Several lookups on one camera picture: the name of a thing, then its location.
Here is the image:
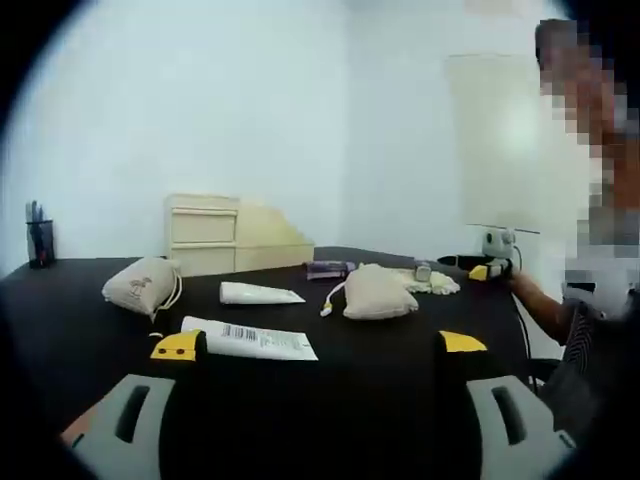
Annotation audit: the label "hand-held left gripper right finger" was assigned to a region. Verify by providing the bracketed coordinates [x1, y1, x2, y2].
[437, 328, 577, 480]

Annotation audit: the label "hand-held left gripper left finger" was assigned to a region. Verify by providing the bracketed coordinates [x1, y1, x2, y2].
[78, 328, 209, 480]

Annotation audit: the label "pale yellow fluffy cloth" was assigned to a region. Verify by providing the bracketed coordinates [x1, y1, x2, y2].
[399, 266, 462, 297]

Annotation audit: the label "beige drawstring pouch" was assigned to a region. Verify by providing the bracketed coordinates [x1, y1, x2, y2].
[342, 262, 419, 321]

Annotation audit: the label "purple cosmetic bottle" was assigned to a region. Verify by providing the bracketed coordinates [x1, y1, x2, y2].
[303, 259, 359, 281]

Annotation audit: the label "beige pouch palm print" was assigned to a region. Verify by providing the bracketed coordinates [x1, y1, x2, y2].
[101, 255, 184, 324]

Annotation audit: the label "white barcode cosmetic bottle tube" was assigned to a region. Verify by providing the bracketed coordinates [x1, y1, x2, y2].
[179, 314, 320, 363]

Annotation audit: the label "plain white cosmetic bottle tube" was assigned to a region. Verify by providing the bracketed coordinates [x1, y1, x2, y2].
[218, 280, 308, 306]

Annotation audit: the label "person's left hand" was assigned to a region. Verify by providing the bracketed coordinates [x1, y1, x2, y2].
[61, 396, 102, 448]

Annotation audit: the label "person's dark trousers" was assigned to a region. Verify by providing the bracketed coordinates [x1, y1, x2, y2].
[537, 344, 631, 451]

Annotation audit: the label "black table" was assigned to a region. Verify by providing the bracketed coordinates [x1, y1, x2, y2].
[0, 245, 564, 480]

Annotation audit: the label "person's striped garment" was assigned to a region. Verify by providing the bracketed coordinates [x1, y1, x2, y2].
[563, 299, 607, 364]

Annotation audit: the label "cream wooden desk organizer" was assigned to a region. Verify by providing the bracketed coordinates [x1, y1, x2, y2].
[163, 192, 316, 278]

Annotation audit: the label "black mesh pen holder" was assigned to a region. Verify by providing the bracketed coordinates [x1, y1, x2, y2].
[24, 199, 57, 270]

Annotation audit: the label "cream wall panel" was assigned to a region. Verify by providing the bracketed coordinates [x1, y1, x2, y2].
[444, 52, 546, 232]

